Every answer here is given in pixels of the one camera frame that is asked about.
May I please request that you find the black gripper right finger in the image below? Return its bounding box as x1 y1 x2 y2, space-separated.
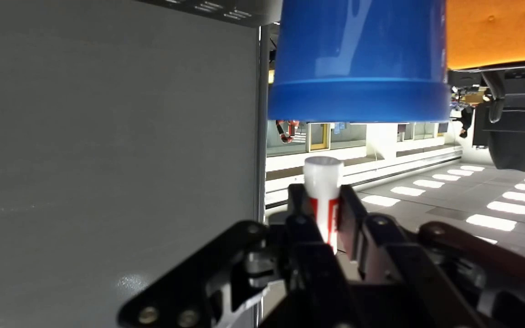
338 185 525 328

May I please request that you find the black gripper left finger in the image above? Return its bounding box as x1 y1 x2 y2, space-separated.
117 183 349 328

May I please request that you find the blue plastic cup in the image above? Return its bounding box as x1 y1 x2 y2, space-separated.
269 0 449 121

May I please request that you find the orange sofa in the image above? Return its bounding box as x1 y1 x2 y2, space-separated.
447 0 525 69

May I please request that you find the red white marker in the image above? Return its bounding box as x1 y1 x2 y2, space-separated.
303 156 343 251

